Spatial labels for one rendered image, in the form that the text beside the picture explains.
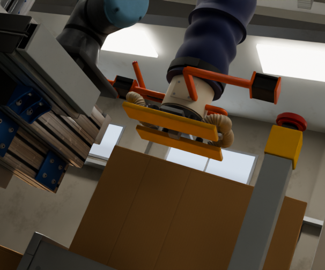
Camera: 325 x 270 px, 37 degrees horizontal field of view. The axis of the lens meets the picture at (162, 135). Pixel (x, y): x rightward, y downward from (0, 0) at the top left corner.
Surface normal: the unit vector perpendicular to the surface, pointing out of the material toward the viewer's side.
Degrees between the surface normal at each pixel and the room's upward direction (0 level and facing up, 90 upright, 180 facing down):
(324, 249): 90
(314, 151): 90
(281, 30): 180
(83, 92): 90
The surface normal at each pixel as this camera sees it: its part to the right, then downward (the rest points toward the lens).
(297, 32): -0.36, 0.88
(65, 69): 0.88, 0.19
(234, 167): -0.33, -0.44
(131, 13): 0.58, 0.07
